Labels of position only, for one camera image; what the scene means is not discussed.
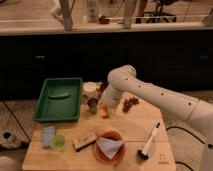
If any grey folded cloth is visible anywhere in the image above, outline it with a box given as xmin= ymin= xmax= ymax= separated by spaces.
xmin=96 ymin=137 xmax=124 ymax=159

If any black power cable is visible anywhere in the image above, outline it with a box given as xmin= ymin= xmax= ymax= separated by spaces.
xmin=165 ymin=125 xmax=208 ymax=171

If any green plastic tray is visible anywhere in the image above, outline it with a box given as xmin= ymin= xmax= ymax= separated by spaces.
xmin=33 ymin=77 xmax=82 ymax=123

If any green cucumber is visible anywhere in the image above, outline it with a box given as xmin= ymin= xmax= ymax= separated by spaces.
xmin=48 ymin=92 xmax=70 ymax=99

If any white ceramic cup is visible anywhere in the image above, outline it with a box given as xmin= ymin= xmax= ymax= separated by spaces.
xmin=83 ymin=82 xmax=97 ymax=98

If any dark red bowl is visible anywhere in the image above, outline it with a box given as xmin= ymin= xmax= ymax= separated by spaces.
xmin=99 ymin=81 xmax=108 ymax=96

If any bunch of red grapes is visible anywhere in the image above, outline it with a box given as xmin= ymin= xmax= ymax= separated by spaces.
xmin=122 ymin=97 xmax=139 ymax=113

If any wooden shelf counter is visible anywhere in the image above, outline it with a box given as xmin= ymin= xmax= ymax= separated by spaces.
xmin=0 ymin=16 xmax=213 ymax=36

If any orange yellow apple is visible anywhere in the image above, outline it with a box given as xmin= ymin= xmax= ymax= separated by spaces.
xmin=98 ymin=106 xmax=109 ymax=119

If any light green plastic cup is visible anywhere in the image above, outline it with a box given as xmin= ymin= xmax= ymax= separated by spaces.
xmin=50 ymin=134 xmax=65 ymax=151

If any black white dish brush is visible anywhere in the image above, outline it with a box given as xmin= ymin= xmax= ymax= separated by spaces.
xmin=137 ymin=123 xmax=160 ymax=160

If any wooden block eraser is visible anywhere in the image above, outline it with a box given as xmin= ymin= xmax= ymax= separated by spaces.
xmin=73 ymin=132 xmax=97 ymax=151

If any orange plate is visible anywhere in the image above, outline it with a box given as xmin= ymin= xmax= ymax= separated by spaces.
xmin=93 ymin=131 xmax=125 ymax=165

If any white round floor object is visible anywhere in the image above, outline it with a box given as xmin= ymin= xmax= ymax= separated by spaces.
xmin=2 ymin=132 xmax=22 ymax=149

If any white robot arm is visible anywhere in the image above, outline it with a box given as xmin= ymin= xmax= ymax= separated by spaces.
xmin=101 ymin=65 xmax=213 ymax=171

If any small metal cup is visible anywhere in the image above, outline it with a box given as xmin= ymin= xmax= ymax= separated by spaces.
xmin=87 ymin=98 xmax=98 ymax=114

